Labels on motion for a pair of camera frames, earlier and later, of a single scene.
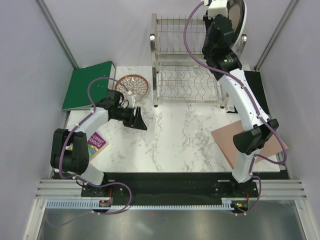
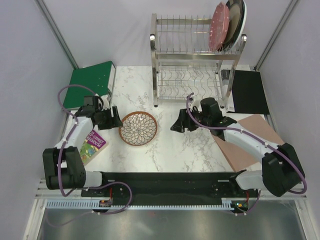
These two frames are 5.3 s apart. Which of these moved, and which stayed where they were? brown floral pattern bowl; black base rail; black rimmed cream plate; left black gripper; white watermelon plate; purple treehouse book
Moved: brown floral pattern bowl; left black gripper
Stayed: purple treehouse book; white watermelon plate; black rimmed cream plate; black base rail
